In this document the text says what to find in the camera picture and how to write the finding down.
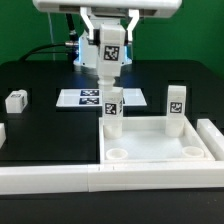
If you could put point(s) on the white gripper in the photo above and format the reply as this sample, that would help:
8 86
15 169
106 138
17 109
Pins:
130 9

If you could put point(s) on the white square tabletop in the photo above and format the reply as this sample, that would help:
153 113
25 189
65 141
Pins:
144 140

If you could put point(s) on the white right obstacle bar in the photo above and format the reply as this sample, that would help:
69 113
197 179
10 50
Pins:
212 138

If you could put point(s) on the white obstacle bar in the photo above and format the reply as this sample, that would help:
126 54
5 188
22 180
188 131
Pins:
2 134
212 138
92 178

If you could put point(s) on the white left obstacle bar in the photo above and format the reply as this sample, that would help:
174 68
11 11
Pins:
2 134

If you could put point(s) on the white front obstacle bar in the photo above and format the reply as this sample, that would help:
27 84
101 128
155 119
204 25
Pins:
92 178

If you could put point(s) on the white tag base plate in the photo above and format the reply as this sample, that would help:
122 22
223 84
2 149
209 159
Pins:
71 98

